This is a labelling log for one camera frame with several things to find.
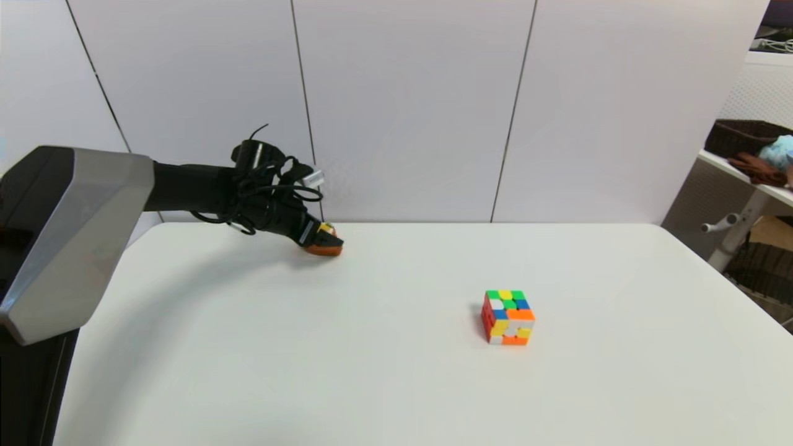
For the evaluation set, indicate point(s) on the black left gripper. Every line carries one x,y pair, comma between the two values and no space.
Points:
276,214

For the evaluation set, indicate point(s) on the orange triangle bread with toppings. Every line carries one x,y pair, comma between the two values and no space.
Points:
325,250

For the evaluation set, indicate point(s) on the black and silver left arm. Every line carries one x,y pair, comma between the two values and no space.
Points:
74,235

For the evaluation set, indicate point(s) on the multicoloured puzzle cube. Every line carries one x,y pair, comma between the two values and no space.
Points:
508,316

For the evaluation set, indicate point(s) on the grey perforated panel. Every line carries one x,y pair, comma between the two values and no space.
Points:
694,204

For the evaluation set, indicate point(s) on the white side desk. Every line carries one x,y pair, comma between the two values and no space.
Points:
743,217

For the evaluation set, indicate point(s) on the dark brown woven basket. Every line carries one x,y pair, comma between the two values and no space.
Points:
737,133

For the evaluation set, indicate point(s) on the black woven storage basket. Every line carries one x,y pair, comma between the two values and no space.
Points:
765,275

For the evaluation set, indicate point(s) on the brown cardboard box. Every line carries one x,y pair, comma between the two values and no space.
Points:
774,232

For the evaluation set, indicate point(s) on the white pegboard panel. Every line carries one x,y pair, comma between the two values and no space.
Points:
759,93

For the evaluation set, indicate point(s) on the light blue cloth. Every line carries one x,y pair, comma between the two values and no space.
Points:
779,152

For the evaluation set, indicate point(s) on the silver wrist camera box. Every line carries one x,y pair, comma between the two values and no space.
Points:
314,179

